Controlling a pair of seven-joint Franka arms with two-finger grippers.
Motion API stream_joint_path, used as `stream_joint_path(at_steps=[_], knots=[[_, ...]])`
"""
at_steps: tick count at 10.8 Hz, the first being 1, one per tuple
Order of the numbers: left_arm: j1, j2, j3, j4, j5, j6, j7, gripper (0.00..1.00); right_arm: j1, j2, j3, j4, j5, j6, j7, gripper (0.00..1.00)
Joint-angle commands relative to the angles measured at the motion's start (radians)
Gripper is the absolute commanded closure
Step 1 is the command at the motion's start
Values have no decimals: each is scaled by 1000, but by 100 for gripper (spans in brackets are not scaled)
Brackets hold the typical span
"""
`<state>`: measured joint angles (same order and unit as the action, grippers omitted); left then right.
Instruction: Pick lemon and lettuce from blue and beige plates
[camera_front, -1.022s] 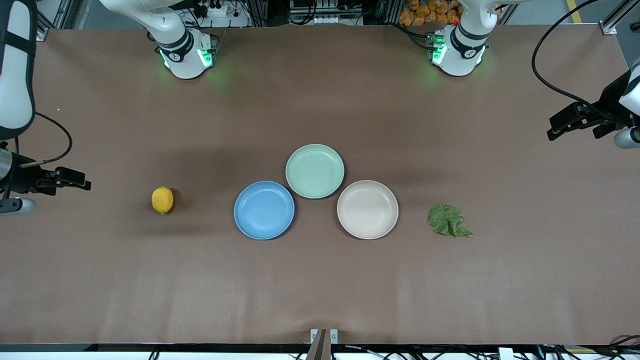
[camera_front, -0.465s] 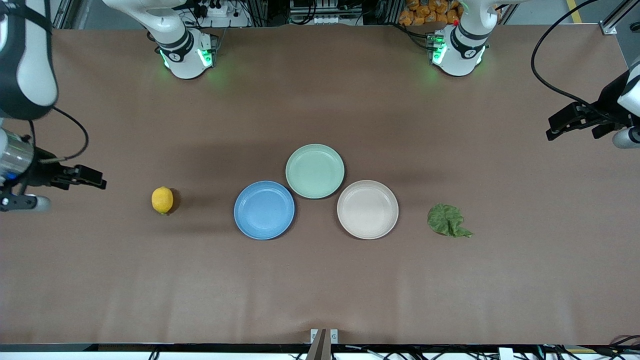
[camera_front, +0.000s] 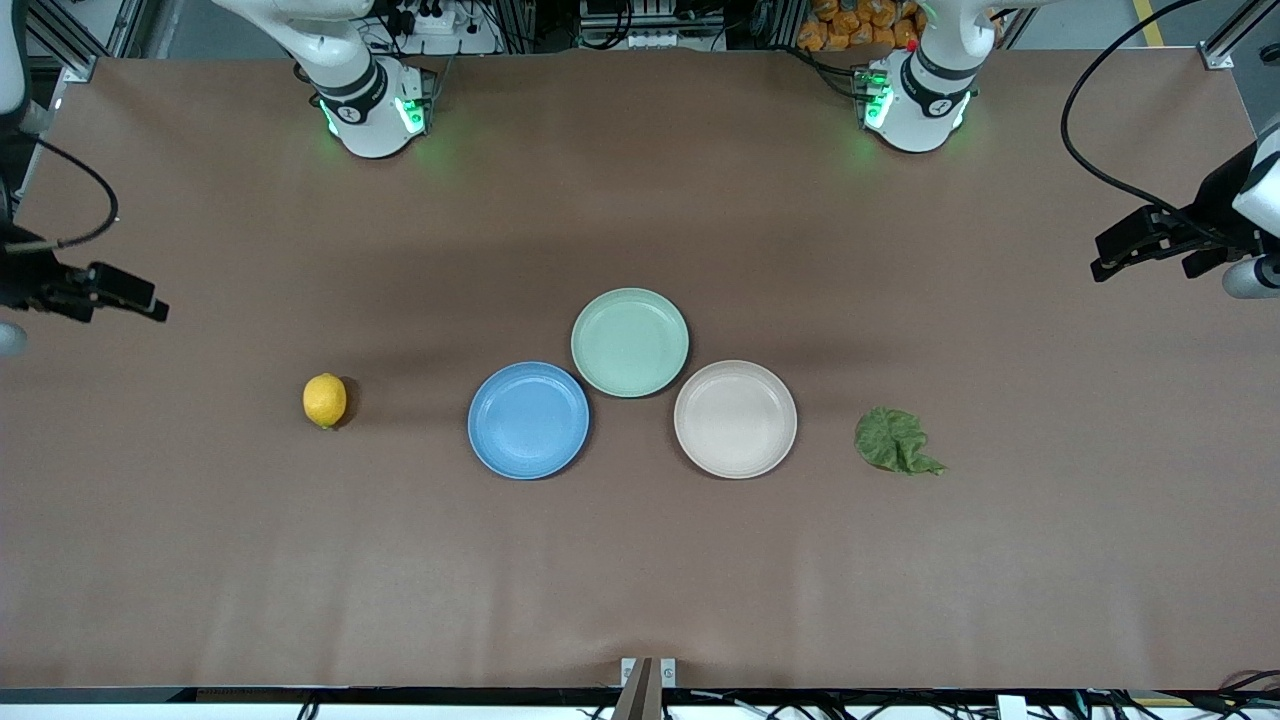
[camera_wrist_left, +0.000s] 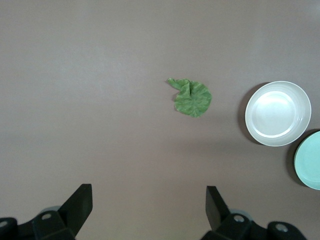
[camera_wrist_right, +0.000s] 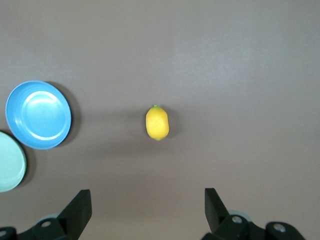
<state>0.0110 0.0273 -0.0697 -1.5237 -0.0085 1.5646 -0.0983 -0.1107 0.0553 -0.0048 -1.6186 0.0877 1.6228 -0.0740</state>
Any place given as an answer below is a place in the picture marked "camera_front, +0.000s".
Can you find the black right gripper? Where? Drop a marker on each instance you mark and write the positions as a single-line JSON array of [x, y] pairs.
[[28, 279]]

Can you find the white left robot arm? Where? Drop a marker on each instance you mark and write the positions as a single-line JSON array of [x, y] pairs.
[[925, 100]]

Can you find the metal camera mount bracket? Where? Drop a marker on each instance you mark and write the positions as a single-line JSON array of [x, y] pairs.
[[648, 690]]

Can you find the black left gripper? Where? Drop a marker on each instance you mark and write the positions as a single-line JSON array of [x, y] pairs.
[[1211, 207]]

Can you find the beige plate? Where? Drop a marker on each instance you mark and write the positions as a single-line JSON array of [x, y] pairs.
[[735, 420]]

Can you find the light green plate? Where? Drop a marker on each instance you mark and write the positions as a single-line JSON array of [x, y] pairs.
[[630, 342]]

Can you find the grey electrical equipment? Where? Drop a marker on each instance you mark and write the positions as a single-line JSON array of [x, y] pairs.
[[650, 25]]

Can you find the white power strip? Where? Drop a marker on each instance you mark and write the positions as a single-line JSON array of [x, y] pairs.
[[435, 20]]

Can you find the green lettuce leaf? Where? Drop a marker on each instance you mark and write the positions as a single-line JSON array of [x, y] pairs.
[[892, 440]]

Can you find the brown table cover sheet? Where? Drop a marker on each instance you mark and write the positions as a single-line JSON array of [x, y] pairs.
[[640, 570]]

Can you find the blue plate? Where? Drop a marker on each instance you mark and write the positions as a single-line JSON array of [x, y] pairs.
[[528, 420]]

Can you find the bag of oranges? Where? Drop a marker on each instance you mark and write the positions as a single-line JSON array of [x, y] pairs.
[[850, 25]]

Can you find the aluminium frame profile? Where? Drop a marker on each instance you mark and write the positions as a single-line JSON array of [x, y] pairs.
[[1218, 58], [80, 70]]

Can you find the yellow lemon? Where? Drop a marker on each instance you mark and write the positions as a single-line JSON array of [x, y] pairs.
[[325, 400]]

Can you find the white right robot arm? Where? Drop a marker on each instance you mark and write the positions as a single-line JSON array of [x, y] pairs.
[[365, 110]]

